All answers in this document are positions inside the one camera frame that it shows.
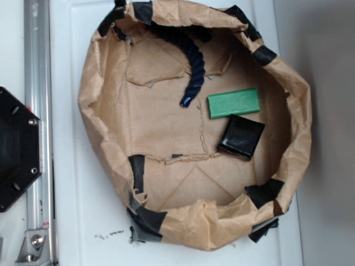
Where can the black box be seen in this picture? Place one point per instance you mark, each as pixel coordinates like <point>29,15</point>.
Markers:
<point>241,137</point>

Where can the brown paper bag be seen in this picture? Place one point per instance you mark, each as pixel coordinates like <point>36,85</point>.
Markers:
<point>143,98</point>

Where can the green rectangular block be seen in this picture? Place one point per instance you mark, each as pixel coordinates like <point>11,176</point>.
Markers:
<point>235,102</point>

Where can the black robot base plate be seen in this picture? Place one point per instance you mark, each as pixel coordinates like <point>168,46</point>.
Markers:
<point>20,149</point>

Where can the aluminium rail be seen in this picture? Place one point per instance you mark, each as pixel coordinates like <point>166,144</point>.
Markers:
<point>40,195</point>

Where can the metal corner bracket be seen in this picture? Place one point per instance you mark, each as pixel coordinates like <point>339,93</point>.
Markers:
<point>34,249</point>

